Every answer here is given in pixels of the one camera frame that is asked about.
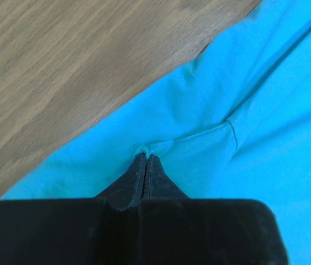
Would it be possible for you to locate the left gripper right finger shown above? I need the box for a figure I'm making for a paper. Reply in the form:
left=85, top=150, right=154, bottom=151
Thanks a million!
left=143, top=155, right=189, bottom=199

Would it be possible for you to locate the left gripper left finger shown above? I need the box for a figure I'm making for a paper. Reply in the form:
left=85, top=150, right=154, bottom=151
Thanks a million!
left=95, top=153, right=147, bottom=210

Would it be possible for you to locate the turquoise t-shirt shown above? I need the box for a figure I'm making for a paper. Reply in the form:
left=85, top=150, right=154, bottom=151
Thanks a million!
left=3, top=1, right=311, bottom=264

